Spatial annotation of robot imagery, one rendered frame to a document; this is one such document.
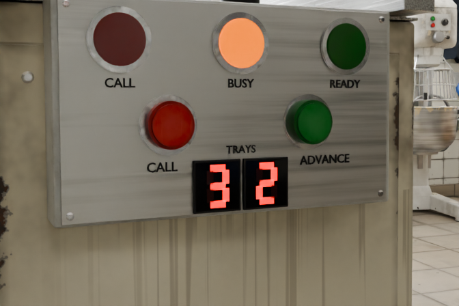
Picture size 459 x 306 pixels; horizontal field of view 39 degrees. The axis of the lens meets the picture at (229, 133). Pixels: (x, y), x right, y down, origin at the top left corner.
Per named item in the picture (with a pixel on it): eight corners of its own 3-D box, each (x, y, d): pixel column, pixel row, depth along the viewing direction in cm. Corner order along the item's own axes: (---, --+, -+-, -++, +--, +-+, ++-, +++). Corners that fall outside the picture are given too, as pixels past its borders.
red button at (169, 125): (141, 149, 41) (141, 100, 41) (187, 147, 42) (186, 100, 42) (149, 151, 39) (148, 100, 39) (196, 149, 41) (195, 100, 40)
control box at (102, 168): (46, 220, 41) (42, -2, 41) (363, 195, 51) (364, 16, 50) (55, 230, 38) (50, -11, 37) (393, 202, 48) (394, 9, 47)
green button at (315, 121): (283, 143, 45) (283, 100, 45) (321, 142, 46) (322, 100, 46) (295, 145, 43) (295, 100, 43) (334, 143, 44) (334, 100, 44)
